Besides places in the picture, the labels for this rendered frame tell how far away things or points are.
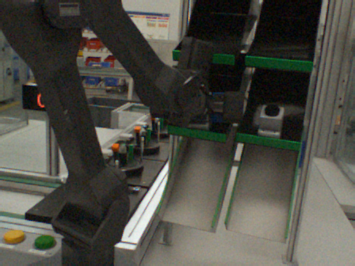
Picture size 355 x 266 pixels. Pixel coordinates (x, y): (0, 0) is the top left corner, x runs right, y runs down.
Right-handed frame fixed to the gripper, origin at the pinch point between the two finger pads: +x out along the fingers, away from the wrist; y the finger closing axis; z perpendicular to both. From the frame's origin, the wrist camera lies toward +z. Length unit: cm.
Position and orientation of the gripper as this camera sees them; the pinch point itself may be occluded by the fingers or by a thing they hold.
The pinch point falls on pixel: (200, 107)
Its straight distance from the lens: 78.5
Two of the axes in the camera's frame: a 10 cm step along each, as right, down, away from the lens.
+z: 0.8, -10.0, 0.1
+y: -9.7, -0.7, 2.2
